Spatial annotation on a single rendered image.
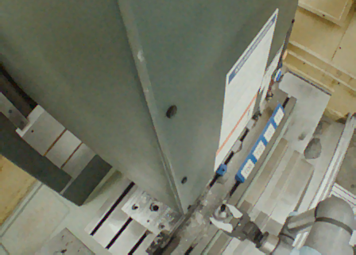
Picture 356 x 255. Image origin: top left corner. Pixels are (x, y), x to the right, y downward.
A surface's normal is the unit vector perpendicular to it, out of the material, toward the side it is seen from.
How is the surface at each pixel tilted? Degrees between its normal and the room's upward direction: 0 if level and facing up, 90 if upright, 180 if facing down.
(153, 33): 90
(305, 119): 24
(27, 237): 0
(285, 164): 8
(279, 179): 8
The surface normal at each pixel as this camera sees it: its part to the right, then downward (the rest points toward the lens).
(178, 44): 0.81, 0.48
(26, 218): -0.07, -0.48
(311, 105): -0.30, -0.14
